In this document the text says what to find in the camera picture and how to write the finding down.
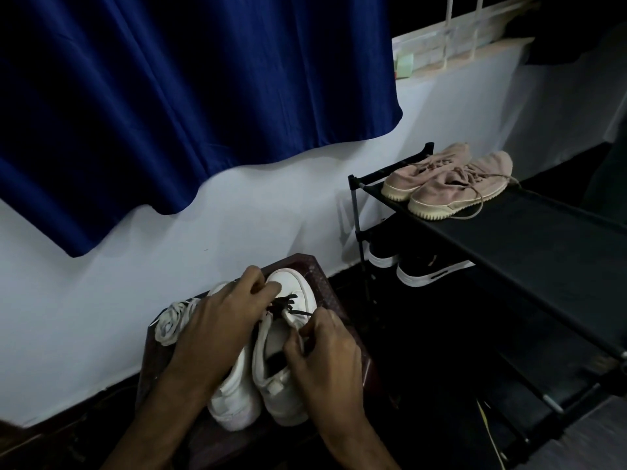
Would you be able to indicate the person's right hand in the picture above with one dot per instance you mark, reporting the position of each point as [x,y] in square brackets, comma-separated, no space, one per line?
[328,372]

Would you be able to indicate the person's left hand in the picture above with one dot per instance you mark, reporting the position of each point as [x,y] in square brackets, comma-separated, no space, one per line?
[220,332]

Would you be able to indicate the white shoelace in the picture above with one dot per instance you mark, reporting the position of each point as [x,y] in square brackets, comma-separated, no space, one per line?
[169,323]

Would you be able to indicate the black shoelace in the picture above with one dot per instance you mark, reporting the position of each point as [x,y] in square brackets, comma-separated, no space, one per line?
[286,305]

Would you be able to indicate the dark brown plastic stool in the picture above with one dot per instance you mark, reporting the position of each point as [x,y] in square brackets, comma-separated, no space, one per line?
[323,283]

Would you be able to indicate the black sneaker white sole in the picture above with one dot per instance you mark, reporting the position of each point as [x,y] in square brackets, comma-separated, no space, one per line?
[382,259]
[421,276]

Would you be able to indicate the pink sneaker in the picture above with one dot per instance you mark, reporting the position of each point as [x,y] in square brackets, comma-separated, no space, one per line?
[406,181]
[450,195]

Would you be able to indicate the black shoe rack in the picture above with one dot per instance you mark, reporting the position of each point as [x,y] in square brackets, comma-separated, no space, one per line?
[539,254]

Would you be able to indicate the blue curtain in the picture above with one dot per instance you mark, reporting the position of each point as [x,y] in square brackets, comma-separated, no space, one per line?
[171,92]

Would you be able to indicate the small green block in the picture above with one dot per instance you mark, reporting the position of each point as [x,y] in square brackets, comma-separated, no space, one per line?
[404,65]

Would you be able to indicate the white window grille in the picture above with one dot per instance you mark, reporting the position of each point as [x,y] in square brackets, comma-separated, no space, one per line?
[446,39]

